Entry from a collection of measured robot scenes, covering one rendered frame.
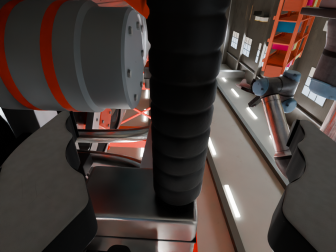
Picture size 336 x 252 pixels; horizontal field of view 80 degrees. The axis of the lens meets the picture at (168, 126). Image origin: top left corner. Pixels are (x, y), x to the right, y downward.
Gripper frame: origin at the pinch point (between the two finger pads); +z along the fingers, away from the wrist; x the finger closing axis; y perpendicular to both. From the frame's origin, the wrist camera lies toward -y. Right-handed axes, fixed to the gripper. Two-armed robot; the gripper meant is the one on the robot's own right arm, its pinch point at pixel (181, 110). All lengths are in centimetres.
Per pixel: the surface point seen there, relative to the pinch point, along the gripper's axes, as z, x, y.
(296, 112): 914, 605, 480
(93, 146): 27.6, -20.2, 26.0
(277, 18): 524, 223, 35
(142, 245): -2.5, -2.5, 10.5
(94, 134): 19.2, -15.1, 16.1
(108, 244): -2.5, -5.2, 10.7
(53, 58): 10.3, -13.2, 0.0
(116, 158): 12.8, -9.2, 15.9
